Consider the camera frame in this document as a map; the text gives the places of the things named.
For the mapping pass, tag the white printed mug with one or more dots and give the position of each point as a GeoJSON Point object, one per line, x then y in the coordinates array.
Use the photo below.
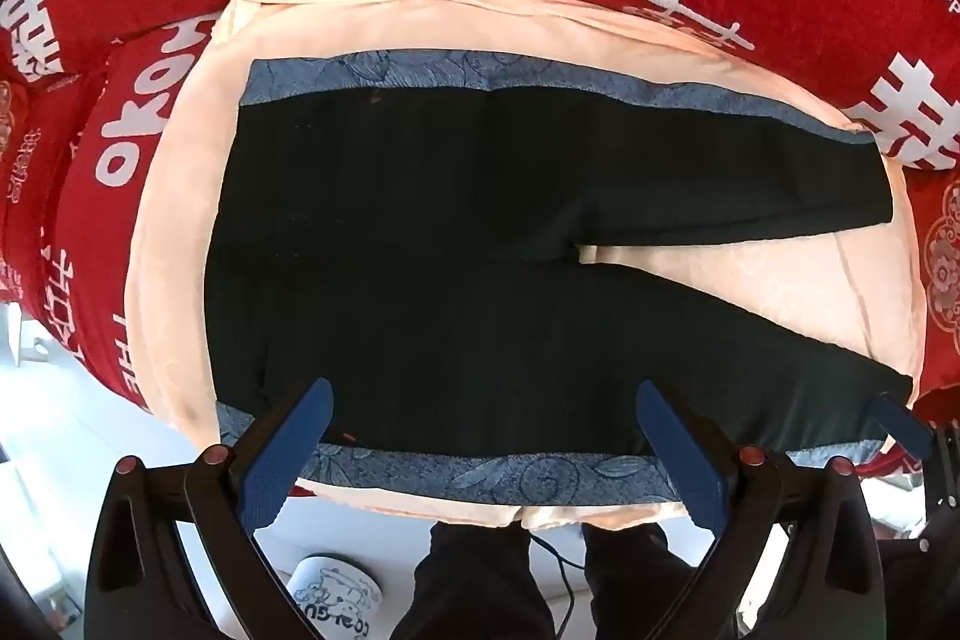
{"type": "Point", "coordinates": [334, 599]}

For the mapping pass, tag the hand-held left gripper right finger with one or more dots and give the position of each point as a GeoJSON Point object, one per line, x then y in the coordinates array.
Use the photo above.
{"type": "Point", "coordinates": [686, 460]}

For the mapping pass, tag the person's black trousers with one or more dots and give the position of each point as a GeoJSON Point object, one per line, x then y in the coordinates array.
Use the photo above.
{"type": "Point", "coordinates": [472, 587]}

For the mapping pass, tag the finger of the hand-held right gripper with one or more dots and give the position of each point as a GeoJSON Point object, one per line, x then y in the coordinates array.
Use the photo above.
{"type": "Point", "coordinates": [904, 424]}

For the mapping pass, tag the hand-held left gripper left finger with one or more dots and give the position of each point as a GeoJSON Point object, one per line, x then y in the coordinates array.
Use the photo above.
{"type": "Point", "coordinates": [289, 452]}

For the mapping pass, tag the peach blanket with blue border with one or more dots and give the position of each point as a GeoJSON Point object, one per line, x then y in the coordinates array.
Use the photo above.
{"type": "Point", "coordinates": [187, 197]}

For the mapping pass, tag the black pants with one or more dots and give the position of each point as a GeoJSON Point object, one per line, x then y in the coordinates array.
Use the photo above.
{"type": "Point", "coordinates": [465, 265]}

